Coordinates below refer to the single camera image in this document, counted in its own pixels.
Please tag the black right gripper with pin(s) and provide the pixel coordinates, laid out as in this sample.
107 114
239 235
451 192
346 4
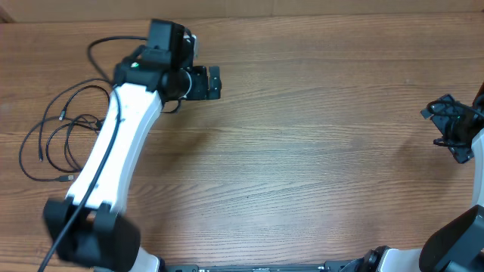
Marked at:
444 123

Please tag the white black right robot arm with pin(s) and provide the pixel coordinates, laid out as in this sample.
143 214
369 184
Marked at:
458 246

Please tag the brown cardboard backdrop panel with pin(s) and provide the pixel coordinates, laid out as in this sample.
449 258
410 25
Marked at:
37 11

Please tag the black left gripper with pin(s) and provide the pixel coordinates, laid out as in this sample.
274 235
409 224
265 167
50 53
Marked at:
203 91

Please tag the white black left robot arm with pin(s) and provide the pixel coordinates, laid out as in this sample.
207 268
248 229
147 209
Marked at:
89 227

